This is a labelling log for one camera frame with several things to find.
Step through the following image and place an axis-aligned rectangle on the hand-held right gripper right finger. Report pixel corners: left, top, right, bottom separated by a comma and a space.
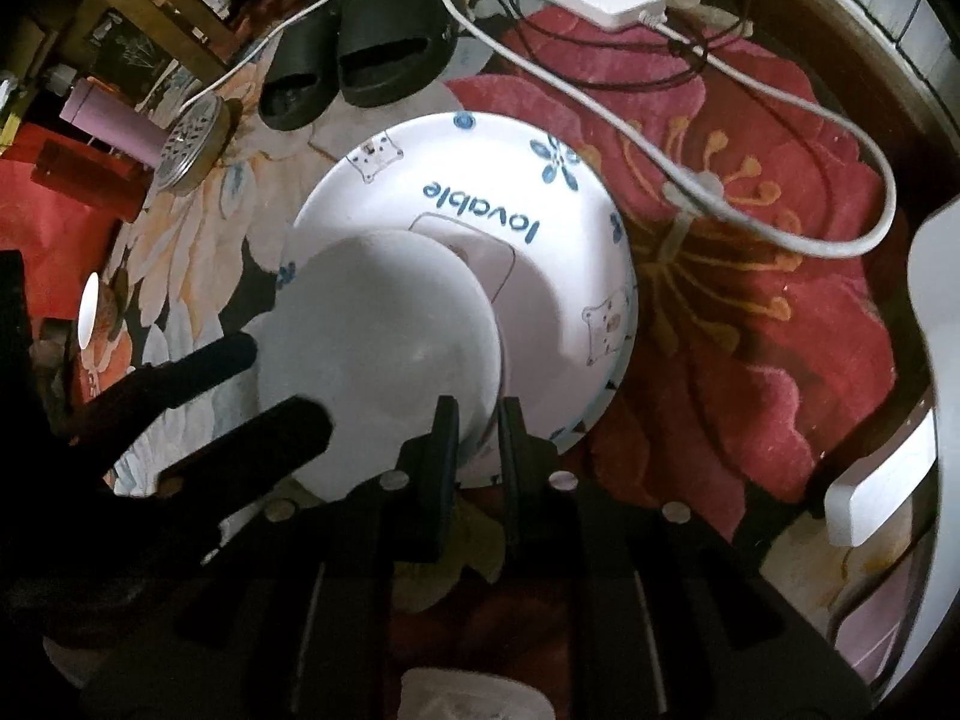
499, 397, 872, 720

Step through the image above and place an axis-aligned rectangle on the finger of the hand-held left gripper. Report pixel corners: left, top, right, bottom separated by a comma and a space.
67, 334, 262, 458
154, 396, 335, 533

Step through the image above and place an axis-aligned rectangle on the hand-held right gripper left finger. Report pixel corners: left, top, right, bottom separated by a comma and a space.
176, 396, 462, 720

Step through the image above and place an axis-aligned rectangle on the white bowl with red outside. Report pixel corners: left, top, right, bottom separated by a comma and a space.
257, 231, 502, 466
77, 272, 132, 352

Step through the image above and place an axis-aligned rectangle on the small white bear print plate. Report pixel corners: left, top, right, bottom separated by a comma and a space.
289, 111, 640, 500

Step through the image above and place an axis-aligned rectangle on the red bag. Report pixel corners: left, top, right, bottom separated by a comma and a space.
0, 124, 151, 293

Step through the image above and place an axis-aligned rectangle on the round metal tin perforated lid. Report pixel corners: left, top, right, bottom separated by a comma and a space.
155, 96, 231, 196

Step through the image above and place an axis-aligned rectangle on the pink bottle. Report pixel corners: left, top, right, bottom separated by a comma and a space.
60, 82, 170, 166

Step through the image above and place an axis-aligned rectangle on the black slipper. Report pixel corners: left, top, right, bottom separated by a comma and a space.
337, 0, 458, 107
259, 11, 353, 128

